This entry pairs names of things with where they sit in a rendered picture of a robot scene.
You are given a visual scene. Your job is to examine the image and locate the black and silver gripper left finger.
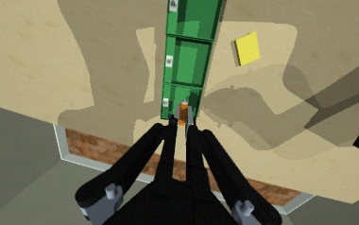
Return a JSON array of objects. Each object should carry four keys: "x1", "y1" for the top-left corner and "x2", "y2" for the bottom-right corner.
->
[{"x1": 75, "y1": 104, "x2": 180, "y2": 225}]

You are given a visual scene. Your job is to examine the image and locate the orange and silver battery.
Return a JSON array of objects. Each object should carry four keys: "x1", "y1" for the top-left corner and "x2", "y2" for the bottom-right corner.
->
[{"x1": 179, "y1": 100, "x2": 189, "y2": 126}]

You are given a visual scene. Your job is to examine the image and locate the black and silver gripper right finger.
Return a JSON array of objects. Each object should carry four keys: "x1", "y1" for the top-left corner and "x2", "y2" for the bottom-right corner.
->
[{"x1": 185, "y1": 106, "x2": 282, "y2": 225}]

